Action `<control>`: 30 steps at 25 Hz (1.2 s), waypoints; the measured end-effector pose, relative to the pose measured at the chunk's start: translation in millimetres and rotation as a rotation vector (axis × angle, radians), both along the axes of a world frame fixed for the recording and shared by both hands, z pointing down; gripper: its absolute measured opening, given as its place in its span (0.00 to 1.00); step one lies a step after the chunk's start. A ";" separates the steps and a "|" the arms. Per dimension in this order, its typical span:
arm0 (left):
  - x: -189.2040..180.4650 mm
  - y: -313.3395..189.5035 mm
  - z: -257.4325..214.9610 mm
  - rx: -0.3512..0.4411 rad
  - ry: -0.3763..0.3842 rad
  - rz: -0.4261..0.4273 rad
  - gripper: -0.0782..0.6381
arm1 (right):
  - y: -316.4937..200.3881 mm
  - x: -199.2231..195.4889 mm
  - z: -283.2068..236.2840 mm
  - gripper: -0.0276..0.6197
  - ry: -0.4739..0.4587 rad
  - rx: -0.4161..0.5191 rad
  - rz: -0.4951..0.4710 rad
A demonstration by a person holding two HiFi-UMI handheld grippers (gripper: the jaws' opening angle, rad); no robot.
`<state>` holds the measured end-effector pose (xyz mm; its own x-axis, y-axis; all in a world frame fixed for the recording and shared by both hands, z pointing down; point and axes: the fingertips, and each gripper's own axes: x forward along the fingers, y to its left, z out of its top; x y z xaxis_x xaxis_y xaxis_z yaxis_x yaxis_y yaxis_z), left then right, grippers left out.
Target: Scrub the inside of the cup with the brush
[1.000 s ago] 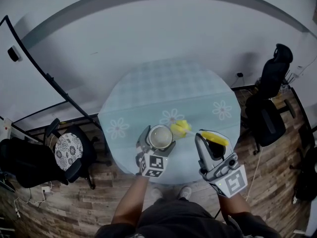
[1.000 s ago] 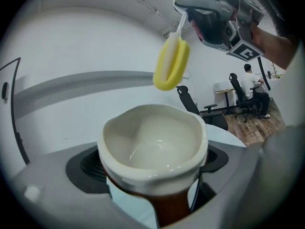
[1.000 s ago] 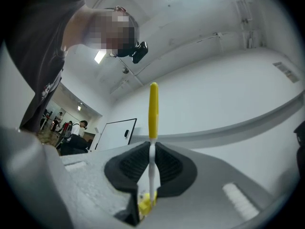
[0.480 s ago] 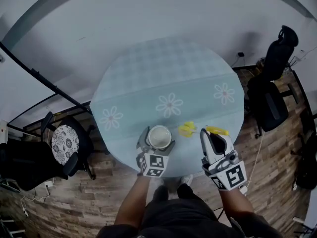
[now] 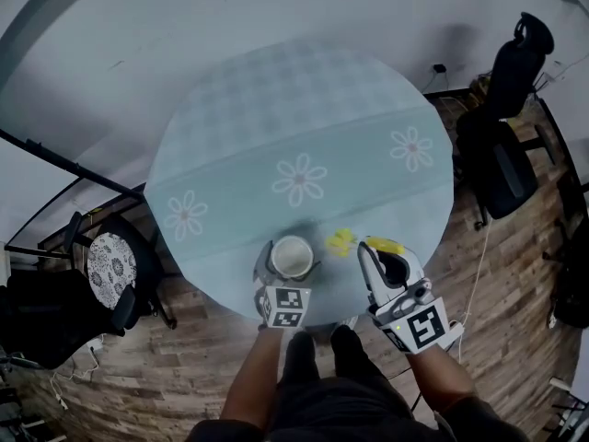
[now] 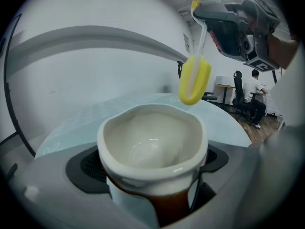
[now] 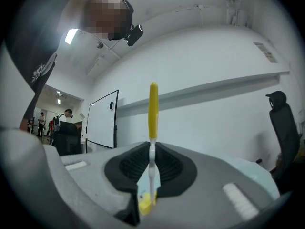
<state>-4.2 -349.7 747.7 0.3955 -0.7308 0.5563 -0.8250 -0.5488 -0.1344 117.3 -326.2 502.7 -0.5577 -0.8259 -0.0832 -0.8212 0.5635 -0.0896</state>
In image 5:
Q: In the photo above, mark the person's right forearm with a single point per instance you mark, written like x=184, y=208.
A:
x=442, y=375

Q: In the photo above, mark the person's black shirt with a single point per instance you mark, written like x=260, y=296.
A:
x=478, y=424

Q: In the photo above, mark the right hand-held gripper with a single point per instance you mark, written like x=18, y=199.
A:
x=414, y=320

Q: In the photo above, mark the floral seat cushion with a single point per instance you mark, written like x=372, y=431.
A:
x=111, y=270

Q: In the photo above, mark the black office chair with headrest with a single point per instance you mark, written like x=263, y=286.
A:
x=506, y=164

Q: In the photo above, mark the black low-back office chair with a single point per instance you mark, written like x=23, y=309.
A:
x=50, y=311

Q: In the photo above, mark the white ceramic cup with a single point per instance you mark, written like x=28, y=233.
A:
x=291, y=256

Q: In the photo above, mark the person's black trousers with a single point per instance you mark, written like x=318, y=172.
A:
x=340, y=385

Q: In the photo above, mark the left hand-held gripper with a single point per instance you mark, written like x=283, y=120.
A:
x=283, y=304

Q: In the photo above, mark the black wall plug adapter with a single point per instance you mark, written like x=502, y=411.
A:
x=439, y=68

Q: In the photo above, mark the black-framed whiteboard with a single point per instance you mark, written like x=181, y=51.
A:
x=69, y=173

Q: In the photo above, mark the person's left forearm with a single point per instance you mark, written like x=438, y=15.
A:
x=250, y=375

